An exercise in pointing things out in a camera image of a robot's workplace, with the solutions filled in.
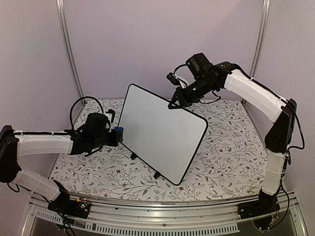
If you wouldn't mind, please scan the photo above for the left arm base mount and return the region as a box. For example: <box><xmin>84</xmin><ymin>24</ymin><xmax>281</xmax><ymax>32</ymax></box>
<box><xmin>48</xmin><ymin>195</ymin><xmax>91</xmax><ymax>219</ymax></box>

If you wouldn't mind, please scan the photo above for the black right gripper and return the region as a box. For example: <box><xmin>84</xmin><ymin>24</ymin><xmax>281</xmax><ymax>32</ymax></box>
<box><xmin>167</xmin><ymin>77</ymin><xmax>216</xmax><ymax>110</ymax></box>

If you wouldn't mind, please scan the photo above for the left aluminium corner post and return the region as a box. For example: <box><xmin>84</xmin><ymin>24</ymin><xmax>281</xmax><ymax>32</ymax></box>
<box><xmin>56</xmin><ymin>0</ymin><xmax>84</xmax><ymax>97</ymax></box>

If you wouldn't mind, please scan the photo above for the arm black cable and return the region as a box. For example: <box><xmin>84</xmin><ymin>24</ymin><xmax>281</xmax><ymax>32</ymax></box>
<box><xmin>173</xmin><ymin>63</ymin><xmax>222</xmax><ymax>104</ymax></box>
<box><xmin>69</xmin><ymin>96</ymin><xmax>105</xmax><ymax>131</ymax></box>

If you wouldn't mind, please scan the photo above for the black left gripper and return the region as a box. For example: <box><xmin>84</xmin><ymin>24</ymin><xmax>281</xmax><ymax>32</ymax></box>
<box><xmin>91</xmin><ymin>128</ymin><xmax>120</xmax><ymax>150</ymax></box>

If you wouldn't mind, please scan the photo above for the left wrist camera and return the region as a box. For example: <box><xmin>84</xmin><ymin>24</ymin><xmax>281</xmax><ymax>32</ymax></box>
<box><xmin>106</xmin><ymin>109</ymin><xmax>116</xmax><ymax>123</ymax></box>

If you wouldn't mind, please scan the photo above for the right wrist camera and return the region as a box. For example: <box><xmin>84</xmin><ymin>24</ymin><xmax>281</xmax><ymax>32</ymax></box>
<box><xmin>166</xmin><ymin>72</ymin><xmax>181</xmax><ymax>86</ymax></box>

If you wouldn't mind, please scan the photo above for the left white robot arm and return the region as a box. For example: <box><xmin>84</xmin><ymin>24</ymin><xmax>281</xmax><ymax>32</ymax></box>
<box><xmin>0</xmin><ymin>113</ymin><xmax>124</xmax><ymax>213</ymax></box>

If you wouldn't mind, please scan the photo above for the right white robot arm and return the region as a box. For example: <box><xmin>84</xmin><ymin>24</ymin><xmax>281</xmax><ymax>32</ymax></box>
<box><xmin>166</xmin><ymin>53</ymin><xmax>297</xmax><ymax>196</ymax></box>

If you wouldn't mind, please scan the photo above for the small black-framed whiteboard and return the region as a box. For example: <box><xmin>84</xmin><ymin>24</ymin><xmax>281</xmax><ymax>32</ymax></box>
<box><xmin>118</xmin><ymin>84</ymin><xmax>208</xmax><ymax>185</ymax></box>

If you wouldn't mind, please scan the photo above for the blue whiteboard eraser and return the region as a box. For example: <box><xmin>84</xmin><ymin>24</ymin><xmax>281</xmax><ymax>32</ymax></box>
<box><xmin>114</xmin><ymin>127</ymin><xmax>124</xmax><ymax>143</ymax></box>

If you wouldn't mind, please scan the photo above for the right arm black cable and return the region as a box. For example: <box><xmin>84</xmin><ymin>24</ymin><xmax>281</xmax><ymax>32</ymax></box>
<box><xmin>173</xmin><ymin>63</ymin><xmax>222</xmax><ymax>104</ymax></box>

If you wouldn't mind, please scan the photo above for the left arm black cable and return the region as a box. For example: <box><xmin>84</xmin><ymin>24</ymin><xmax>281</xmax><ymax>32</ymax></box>
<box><xmin>69</xmin><ymin>96</ymin><xmax>105</xmax><ymax>131</ymax></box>

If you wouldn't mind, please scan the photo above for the right aluminium corner post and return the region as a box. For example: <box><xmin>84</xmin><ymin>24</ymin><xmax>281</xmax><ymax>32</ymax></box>
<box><xmin>242</xmin><ymin>0</ymin><xmax>271</xmax><ymax>104</ymax></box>

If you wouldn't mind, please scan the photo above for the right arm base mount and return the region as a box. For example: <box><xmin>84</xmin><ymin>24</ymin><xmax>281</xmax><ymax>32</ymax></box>
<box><xmin>237</xmin><ymin>192</ymin><xmax>280</xmax><ymax>219</ymax></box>

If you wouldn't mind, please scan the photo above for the aluminium corner post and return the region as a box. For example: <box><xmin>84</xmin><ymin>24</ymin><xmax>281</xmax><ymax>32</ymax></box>
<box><xmin>56</xmin><ymin>0</ymin><xmax>84</xmax><ymax>97</ymax></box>
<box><xmin>242</xmin><ymin>0</ymin><xmax>271</xmax><ymax>104</ymax></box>

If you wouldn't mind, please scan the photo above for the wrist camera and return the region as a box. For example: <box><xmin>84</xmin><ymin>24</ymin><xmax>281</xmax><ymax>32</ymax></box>
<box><xmin>106</xmin><ymin>109</ymin><xmax>116</xmax><ymax>123</ymax></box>
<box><xmin>166</xmin><ymin>72</ymin><xmax>181</xmax><ymax>86</ymax></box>

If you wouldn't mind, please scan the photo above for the floral patterned table mat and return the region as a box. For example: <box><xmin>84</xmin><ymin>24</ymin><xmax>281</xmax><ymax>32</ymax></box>
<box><xmin>46</xmin><ymin>98</ymin><xmax>281</xmax><ymax>202</ymax></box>

